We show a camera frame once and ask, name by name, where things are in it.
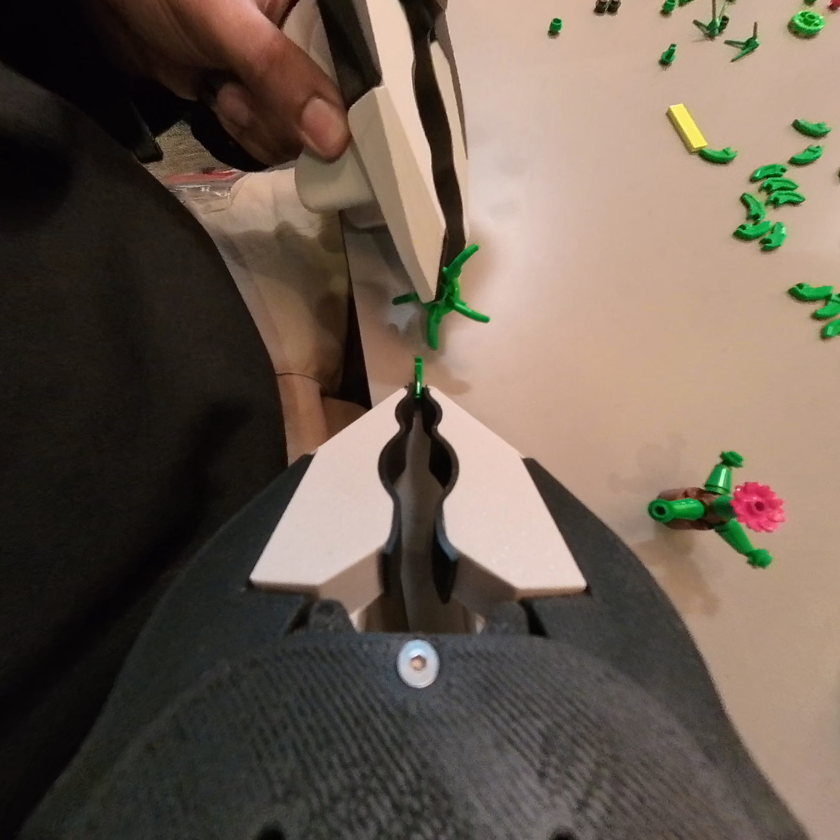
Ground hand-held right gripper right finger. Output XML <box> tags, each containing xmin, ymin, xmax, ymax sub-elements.
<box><xmin>422</xmin><ymin>386</ymin><xmax>588</xmax><ymax>629</ymax></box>

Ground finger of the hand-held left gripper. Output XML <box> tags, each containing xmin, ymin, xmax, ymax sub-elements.
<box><xmin>412</xmin><ymin>12</ymin><xmax>471</xmax><ymax>252</ymax></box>
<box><xmin>346</xmin><ymin>84</ymin><xmax>455</xmax><ymax>301</ymax></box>

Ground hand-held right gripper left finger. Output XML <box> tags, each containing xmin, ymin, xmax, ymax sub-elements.
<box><xmin>249</xmin><ymin>387</ymin><xmax>417</xmax><ymax>629</ymax></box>

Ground green spiky plant stem piece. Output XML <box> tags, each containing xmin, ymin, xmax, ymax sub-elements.
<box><xmin>392</xmin><ymin>243</ymin><xmax>492</xmax><ymax>350</ymax></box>

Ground person's left forearm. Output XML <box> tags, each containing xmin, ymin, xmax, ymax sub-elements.
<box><xmin>0</xmin><ymin>0</ymin><xmax>172</xmax><ymax>99</ymax></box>

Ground person's left hand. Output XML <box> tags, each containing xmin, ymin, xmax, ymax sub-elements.
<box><xmin>84</xmin><ymin>0</ymin><xmax>353</xmax><ymax>166</ymax></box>

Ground person's beige trousers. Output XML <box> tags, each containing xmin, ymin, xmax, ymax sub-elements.
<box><xmin>144</xmin><ymin>125</ymin><xmax>373</xmax><ymax>460</ymax></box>

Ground person's black jacket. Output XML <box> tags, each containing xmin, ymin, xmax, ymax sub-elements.
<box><xmin>0</xmin><ymin>66</ymin><xmax>291</xmax><ymax>840</ymax></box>

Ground yellow flat brick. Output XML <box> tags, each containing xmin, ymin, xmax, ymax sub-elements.
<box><xmin>665</xmin><ymin>102</ymin><xmax>709</xmax><ymax>154</ymax></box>

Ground small potted toy flower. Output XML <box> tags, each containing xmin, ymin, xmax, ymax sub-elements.
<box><xmin>647</xmin><ymin>450</ymin><xmax>787</xmax><ymax>571</ymax></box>

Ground group of green leaf pieces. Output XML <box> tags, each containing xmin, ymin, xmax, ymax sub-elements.
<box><xmin>697</xmin><ymin>118</ymin><xmax>840</xmax><ymax>340</ymax></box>

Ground group of small flower pieces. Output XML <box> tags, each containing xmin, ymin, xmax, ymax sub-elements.
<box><xmin>548</xmin><ymin>0</ymin><xmax>828</xmax><ymax>67</ymax></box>

